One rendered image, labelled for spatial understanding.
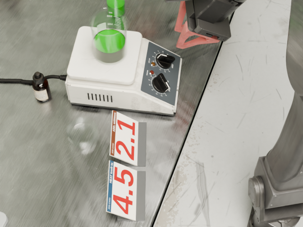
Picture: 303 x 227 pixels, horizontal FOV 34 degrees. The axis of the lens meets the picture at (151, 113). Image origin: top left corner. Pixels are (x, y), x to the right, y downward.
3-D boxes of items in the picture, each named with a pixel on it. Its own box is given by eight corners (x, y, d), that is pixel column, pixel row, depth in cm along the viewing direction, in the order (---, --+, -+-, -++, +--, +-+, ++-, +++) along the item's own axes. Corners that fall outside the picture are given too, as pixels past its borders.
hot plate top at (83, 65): (143, 34, 93) (143, 31, 93) (134, 86, 87) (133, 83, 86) (80, 28, 94) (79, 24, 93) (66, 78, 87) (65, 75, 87)
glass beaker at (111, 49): (87, 62, 89) (82, 29, 82) (100, 37, 92) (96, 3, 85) (124, 72, 88) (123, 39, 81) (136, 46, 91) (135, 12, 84)
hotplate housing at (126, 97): (181, 64, 100) (184, 37, 93) (175, 118, 93) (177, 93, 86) (71, 52, 101) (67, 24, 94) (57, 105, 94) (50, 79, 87)
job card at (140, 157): (146, 123, 92) (146, 110, 88) (145, 166, 87) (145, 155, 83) (112, 122, 92) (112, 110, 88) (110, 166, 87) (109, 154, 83)
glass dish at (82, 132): (88, 154, 88) (87, 147, 86) (61, 142, 89) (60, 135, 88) (103, 130, 91) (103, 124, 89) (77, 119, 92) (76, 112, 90)
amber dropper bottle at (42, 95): (39, 87, 96) (33, 64, 90) (53, 92, 95) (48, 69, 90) (32, 99, 94) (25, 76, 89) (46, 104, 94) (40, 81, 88)
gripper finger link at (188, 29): (163, 53, 86) (195, 23, 78) (160, 19, 89) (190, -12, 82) (196, 62, 89) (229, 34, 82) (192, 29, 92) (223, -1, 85)
